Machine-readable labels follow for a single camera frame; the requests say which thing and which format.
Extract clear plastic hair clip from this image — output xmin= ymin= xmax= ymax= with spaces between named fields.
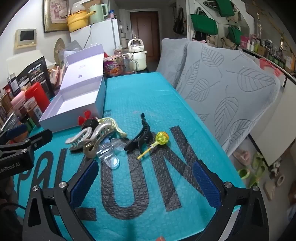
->
xmin=96 ymin=138 xmax=125 ymax=170

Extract yellow green lollipop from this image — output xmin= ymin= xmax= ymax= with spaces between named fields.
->
xmin=137 ymin=132 xmax=169 ymax=161

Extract gold framed picture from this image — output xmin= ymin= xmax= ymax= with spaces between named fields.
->
xmin=43 ymin=0 xmax=70 ymax=33

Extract black long hair claw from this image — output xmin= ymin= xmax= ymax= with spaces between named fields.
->
xmin=125 ymin=113 xmax=152 ymax=154

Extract woven straw fan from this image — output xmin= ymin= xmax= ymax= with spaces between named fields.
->
xmin=54 ymin=38 xmax=65 ymax=65

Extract yellow saucepan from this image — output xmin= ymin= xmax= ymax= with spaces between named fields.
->
xmin=66 ymin=10 xmax=96 ymax=33

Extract grey leaf cushion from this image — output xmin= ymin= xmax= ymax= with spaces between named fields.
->
xmin=156 ymin=38 xmax=190 ymax=88
xmin=176 ymin=42 xmax=280 ymax=156

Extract white striped hair claw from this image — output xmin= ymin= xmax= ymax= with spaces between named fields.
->
xmin=65 ymin=127 xmax=93 ymax=151

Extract beige wall intercom panel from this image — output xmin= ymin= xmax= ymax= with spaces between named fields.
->
xmin=14 ymin=29 xmax=37 ymax=49

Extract brown entrance door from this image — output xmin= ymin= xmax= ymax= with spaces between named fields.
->
xmin=129 ymin=11 xmax=161 ymax=63

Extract glass mug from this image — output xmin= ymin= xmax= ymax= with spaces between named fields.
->
xmin=122 ymin=54 xmax=138 ymax=75

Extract pink lotion bottle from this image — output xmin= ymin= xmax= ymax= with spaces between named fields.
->
xmin=11 ymin=91 xmax=27 ymax=118

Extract purple instant noodle cup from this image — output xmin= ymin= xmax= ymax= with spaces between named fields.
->
xmin=103 ymin=55 xmax=122 ymax=77

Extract red propeller toy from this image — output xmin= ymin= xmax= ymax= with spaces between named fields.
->
xmin=78 ymin=110 xmax=92 ymax=127

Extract open lavender gift box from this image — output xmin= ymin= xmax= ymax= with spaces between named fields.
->
xmin=39 ymin=44 xmax=106 ymax=133

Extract green electric kettle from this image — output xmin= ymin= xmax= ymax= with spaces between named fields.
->
xmin=89 ymin=4 xmax=109 ymax=24

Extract cream yellow hair claw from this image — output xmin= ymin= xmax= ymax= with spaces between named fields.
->
xmin=95 ymin=117 xmax=127 ymax=138

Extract beige marbled wavy hair claw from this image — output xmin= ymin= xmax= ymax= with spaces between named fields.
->
xmin=82 ymin=120 xmax=115 ymax=159

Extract black snack pouch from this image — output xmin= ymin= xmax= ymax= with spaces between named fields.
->
xmin=16 ymin=57 xmax=55 ymax=99

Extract green tote bag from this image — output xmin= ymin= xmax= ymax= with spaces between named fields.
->
xmin=191 ymin=14 xmax=218 ymax=35

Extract white mini fridge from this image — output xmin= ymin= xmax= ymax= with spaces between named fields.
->
xmin=70 ymin=19 xmax=121 ymax=56

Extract teal bubble mailer mat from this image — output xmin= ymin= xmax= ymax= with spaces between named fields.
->
xmin=14 ymin=72 xmax=246 ymax=241

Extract dark blue bottle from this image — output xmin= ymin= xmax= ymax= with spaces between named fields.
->
xmin=8 ymin=73 xmax=21 ymax=97

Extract near grey leaf cushion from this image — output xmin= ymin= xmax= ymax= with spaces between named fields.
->
xmin=176 ymin=42 xmax=280 ymax=156

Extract red cylindrical canister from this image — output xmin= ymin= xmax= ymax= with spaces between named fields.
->
xmin=25 ymin=82 xmax=50 ymax=112

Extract far grey leaf cushion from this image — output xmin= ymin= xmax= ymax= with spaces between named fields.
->
xmin=156 ymin=38 xmax=190 ymax=88

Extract cream white kettle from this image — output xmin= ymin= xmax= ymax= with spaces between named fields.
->
xmin=128 ymin=38 xmax=147 ymax=71

